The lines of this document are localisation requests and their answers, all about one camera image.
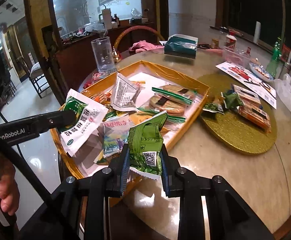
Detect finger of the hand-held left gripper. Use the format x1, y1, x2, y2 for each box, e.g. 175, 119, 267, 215
37, 110, 76, 133

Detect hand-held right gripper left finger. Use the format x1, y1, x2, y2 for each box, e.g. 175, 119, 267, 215
43, 144, 131, 240

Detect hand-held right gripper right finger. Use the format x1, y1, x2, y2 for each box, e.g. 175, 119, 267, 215
159, 144, 276, 240

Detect white and green sachet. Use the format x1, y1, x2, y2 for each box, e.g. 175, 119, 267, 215
60, 89, 109, 157

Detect light green snack packet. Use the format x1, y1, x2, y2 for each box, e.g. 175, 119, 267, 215
128, 110, 168, 180

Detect clear sandwich biscuit pack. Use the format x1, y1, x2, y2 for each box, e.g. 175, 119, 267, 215
152, 84, 198, 103
138, 94, 193, 120

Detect yellow-edged cardboard tray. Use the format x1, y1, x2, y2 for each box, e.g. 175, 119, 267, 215
50, 60, 210, 180

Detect person's left hand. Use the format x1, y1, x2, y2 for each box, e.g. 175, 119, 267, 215
0, 155, 20, 216

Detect pink and white packet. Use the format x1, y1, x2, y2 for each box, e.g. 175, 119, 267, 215
94, 116, 133, 165

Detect orange snack packet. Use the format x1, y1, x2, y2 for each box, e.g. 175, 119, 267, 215
93, 91, 112, 103

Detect small red packets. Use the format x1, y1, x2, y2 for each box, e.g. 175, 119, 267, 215
92, 71, 111, 82

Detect dark wooden sideboard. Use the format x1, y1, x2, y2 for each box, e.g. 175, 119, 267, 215
53, 21, 158, 95

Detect silver foil sachet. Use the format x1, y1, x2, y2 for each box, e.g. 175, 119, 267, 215
110, 73, 141, 111

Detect gold glitter round mat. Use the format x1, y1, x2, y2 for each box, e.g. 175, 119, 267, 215
198, 73, 278, 157

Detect small dark green packet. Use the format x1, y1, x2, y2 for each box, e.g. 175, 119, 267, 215
222, 89, 244, 110
202, 101, 224, 114

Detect tall clear glass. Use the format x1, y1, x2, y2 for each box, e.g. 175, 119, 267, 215
91, 37, 116, 73

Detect small gold bottle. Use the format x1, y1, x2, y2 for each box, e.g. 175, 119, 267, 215
111, 46, 121, 63

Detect orange cracker pack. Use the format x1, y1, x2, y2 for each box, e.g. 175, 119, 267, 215
238, 104, 272, 133
232, 84, 263, 110

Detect white thermos jug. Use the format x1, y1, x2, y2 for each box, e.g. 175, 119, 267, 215
99, 5, 113, 30

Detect pink cloth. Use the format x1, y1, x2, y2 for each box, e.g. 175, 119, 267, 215
129, 40, 165, 53

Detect red round-back chair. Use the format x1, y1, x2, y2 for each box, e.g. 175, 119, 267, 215
113, 25, 166, 53

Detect printed paper flyer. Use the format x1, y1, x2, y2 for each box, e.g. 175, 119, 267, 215
215, 61, 278, 109

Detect teal and white box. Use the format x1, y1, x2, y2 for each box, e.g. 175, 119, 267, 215
164, 34, 199, 60

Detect clear plastic container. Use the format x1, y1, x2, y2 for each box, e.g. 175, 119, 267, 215
222, 45, 251, 68

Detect blue and white plate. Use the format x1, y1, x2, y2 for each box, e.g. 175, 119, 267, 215
249, 62, 276, 82

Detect white plastic bag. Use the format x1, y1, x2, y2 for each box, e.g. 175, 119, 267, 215
273, 73, 291, 115

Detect white and red bottle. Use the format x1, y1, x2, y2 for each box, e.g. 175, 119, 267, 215
225, 31, 237, 49

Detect green glass bottle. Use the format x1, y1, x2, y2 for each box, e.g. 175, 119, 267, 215
265, 37, 283, 78

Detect steel cup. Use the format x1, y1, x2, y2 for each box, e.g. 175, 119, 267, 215
280, 61, 291, 79

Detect white paper roll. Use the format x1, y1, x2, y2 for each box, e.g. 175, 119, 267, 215
254, 21, 261, 43

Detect red carton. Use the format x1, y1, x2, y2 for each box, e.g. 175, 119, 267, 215
282, 45, 291, 63

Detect dark metal-frame chair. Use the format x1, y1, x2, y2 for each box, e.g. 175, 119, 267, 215
18, 57, 51, 99

